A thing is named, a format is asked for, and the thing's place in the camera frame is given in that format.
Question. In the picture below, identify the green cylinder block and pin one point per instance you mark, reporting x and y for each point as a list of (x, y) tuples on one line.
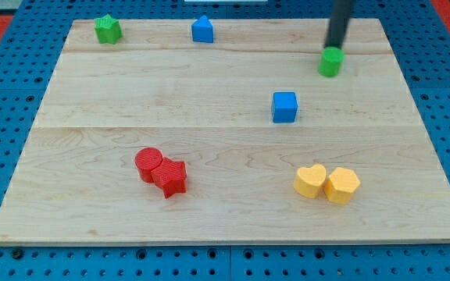
[(331, 61)]

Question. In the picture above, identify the blue triangle block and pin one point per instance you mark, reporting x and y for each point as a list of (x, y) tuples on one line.
[(202, 30)]

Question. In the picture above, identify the red star block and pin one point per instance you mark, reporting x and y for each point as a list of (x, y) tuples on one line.
[(170, 176)]

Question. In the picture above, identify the yellow hexagon block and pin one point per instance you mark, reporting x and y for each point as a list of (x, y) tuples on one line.
[(341, 185)]

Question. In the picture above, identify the red cylinder block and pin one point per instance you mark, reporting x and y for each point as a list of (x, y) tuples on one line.
[(146, 160)]

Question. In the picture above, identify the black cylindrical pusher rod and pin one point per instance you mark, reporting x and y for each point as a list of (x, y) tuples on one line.
[(338, 24)]

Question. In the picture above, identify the blue cube block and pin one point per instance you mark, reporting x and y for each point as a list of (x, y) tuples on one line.
[(284, 107)]

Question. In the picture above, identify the light wooden board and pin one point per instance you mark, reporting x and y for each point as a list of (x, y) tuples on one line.
[(209, 105)]

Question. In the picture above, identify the green star block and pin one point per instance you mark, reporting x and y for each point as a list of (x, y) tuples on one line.
[(107, 29)]

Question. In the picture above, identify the yellow heart block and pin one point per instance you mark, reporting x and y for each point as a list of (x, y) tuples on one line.
[(308, 181)]

